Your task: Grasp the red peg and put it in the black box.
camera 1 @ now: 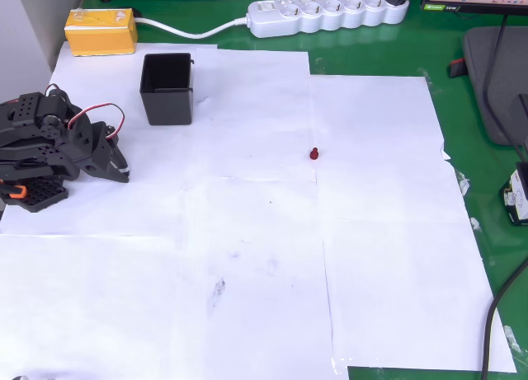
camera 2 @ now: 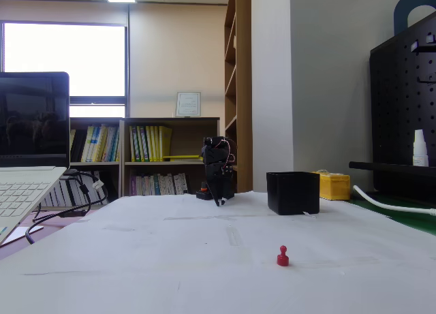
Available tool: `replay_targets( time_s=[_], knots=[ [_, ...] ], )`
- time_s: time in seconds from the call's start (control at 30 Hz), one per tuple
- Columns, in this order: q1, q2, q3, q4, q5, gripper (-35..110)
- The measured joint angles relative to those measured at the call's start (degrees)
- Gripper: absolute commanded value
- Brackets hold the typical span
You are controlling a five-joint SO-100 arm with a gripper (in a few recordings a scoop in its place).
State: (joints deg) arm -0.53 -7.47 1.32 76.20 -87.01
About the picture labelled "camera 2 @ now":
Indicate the small red pawn piece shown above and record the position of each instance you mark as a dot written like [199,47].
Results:
[282,259]

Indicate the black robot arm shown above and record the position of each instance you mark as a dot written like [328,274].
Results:
[214,150]

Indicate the black open box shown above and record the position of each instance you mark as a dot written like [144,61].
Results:
[293,193]

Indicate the yellow box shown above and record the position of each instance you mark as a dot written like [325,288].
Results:
[335,188]

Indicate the yellow flat book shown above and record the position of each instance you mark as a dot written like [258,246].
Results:
[180,157]

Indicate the white paper sheets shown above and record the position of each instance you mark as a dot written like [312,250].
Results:
[204,259]

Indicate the wide low wooden bookshelf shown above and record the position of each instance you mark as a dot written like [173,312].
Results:
[170,121]

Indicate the framed certificate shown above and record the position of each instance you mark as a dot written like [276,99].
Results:
[188,104]

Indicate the tall wooden bookshelf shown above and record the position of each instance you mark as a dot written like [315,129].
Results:
[243,89]

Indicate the narrow low wooden bookshelf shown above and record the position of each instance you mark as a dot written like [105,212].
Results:
[98,121]

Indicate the black bar shelf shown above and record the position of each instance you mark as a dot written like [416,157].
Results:
[381,167]

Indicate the green desk mat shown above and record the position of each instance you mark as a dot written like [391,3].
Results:
[402,217]

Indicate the white laptop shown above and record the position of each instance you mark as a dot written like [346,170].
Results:
[34,123]

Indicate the window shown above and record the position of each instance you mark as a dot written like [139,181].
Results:
[64,58]

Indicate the white card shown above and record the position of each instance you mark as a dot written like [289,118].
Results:
[25,233]

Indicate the black pegboard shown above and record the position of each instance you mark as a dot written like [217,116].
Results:
[402,106]

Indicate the white dropper bottle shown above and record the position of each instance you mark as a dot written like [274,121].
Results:
[420,150]

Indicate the teal arch shape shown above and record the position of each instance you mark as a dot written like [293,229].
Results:
[400,11]

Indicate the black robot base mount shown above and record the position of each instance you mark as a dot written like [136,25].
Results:
[203,195]

